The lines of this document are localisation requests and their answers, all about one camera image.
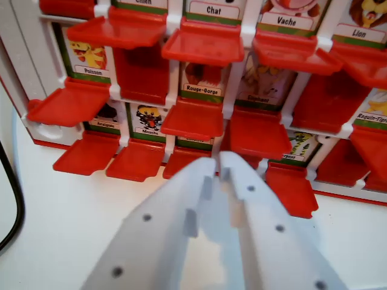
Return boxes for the Mouche picture card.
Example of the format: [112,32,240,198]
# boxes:
[126,102,169,142]

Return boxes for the red Mouche window flap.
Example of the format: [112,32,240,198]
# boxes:
[105,138,167,183]

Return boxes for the red Chien window flap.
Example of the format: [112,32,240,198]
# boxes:
[67,5,168,50]

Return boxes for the red and white game board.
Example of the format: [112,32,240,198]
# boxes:
[0,0,387,207]

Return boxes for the red Araignee window flap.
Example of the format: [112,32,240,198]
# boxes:
[53,130,120,176]

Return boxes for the red Requin-Tigre window flap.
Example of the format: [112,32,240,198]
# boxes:
[350,124,387,182]

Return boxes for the red Chat window flap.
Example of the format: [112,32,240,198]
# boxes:
[161,17,245,68]

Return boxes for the long black cable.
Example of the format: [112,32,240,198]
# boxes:
[0,141,25,255]

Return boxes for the Rouge-Gorge picture card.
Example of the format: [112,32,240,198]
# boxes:
[178,62,232,102]

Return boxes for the red Poisson window flap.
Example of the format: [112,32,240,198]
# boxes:
[27,77,111,128]

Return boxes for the Vache picture card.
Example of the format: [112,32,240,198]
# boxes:
[256,0,329,39]

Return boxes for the red Serpent window flap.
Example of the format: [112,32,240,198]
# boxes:
[265,162,319,219]

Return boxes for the Chat picture card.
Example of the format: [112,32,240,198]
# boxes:
[183,0,243,25]

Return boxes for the red Elephant window flap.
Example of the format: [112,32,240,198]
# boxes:
[225,105,293,161]

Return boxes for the Poisson picture card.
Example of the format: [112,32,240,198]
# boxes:
[62,25,113,84]

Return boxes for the Elephant picture card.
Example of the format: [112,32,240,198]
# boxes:
[234,50,297,112]

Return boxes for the red Rouge-Gorge window flap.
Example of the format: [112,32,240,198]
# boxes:
[160,97,225,143]

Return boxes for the red Lion window flap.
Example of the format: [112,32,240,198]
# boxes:
[329,40,387,90]

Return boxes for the red Vache window flap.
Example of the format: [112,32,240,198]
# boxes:
[252,28,344,77]

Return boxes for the Lion picture card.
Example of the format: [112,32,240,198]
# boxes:
[331,0,387,50]

